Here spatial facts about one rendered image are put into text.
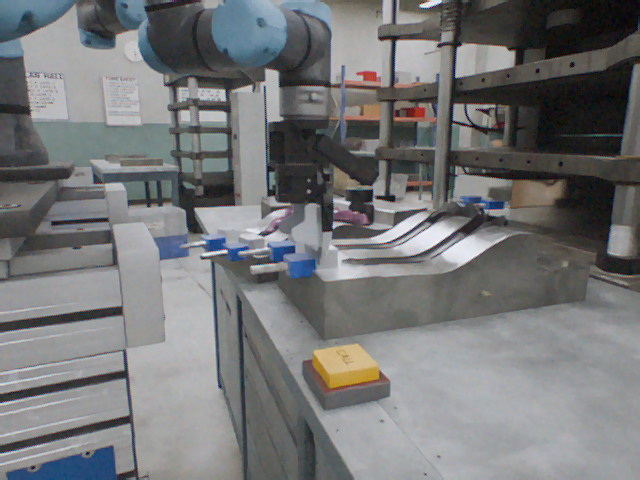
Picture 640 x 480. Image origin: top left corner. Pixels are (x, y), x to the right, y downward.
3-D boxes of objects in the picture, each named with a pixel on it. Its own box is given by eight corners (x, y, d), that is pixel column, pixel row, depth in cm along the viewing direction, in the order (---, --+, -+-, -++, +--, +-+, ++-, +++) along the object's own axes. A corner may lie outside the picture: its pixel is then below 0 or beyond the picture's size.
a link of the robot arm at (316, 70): (261, -1, 62) (294, 14, 69) (263, 86, 64) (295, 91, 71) (313, -9, 58) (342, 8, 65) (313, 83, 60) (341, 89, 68)
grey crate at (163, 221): (119, 242, 393) (116, 217, 388) (110, 234, 425) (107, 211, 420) (188, 234, 426) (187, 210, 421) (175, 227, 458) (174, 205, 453)
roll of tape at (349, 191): (377, 201, 129) (378, 189, 128) (350, 203, 127) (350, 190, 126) (366, 198, 136) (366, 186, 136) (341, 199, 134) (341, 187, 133)
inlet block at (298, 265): (255, 292, 68) (253, 256, 66) (248, 282, 72) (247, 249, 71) (338, 282, 72) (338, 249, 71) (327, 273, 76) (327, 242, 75)
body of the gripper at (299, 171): (266, 200, 72) (264, 120, 69) (319, 198, 75) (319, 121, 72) (279, 207, 65) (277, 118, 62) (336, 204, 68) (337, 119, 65)
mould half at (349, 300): (324, 340, 67) (324, 249, 64) (278, 286, 90) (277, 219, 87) (585, 300, 83) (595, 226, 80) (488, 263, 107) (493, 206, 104)
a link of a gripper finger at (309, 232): (290, 268, 68) (285, 205, 68) (327, 264, 70) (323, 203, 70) (296, 268, 65) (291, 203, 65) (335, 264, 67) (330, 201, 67)
